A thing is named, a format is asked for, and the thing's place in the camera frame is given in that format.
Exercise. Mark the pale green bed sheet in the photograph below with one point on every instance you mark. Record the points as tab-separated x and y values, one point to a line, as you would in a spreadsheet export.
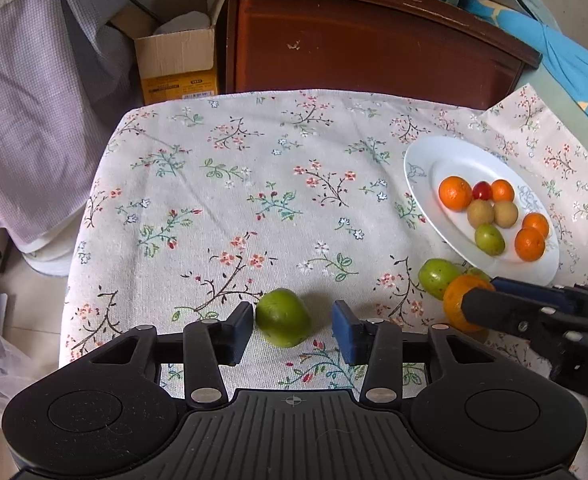
558	105

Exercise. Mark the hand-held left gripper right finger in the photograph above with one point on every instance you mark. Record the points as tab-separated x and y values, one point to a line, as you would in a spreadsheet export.
346	332

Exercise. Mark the small orange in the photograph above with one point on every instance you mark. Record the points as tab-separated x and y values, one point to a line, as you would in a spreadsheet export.
502	191
529	245
536	224

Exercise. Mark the white bag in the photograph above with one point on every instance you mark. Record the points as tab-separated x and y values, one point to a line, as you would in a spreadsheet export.
184	22

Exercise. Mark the red cherry tomato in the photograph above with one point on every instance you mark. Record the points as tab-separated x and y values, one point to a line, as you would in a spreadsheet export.
482	191

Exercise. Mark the small green jujube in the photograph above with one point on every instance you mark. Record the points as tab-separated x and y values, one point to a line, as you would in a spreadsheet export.
477	274
489	239

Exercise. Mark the large green fruit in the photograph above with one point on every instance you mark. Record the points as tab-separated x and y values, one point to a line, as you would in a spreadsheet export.
284	317

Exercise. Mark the large orange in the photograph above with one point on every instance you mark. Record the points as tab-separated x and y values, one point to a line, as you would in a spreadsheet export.
454	192

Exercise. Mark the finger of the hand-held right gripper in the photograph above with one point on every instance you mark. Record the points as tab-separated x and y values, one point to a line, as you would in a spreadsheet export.
498	312
523	289

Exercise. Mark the white plate with rose drawing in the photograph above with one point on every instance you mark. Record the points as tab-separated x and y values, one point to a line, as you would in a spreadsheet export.
453	157

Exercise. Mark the purple checked cloth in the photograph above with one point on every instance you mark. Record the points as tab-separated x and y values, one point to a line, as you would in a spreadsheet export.
39	85

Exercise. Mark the floral tablecloth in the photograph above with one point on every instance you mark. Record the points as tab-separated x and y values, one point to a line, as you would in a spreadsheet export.
224	160

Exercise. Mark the brown wooden nightstand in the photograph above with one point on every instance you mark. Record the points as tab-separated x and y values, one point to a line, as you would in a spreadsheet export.
349	45

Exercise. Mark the brown kiwi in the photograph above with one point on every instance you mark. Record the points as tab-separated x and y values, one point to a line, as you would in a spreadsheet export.
480	211
506	213

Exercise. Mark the blue printed blanket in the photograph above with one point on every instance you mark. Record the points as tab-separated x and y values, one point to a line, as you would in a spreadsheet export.
563	50

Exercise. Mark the cardboard box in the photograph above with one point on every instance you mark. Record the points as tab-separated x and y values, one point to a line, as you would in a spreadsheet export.
174	60

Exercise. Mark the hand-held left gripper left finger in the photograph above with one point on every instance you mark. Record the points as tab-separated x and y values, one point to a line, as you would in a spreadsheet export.
241	327

